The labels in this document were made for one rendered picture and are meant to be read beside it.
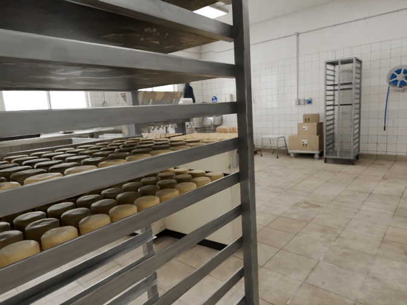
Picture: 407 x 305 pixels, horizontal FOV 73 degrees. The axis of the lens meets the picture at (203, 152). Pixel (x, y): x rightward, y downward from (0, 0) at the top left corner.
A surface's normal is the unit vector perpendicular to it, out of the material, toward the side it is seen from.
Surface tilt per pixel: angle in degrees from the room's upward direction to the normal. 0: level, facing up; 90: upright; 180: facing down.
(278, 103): 90
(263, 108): 90
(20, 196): 90
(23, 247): 0
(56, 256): 90
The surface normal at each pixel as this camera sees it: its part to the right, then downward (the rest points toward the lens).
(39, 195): 0.78, 0.05
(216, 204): -0.56, 0.17
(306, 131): -0.72, 0.18
